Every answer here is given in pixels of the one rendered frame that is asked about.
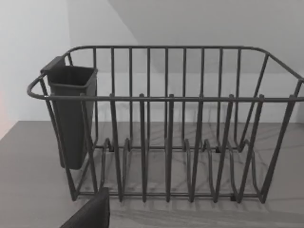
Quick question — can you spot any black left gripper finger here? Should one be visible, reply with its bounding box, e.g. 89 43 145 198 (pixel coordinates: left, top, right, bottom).
59 187 111 228

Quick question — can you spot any dark grey cutlery holder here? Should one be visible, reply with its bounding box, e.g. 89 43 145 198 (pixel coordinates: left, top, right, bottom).
40 56 98 170

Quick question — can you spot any grey wire dish rack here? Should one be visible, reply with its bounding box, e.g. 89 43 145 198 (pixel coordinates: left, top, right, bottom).
27 45 304 204

